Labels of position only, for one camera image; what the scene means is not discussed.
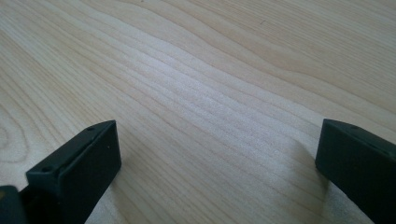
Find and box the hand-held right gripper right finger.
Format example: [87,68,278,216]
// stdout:
[315,118,396,224]

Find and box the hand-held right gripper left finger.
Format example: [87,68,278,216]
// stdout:
[19,119,122,224]

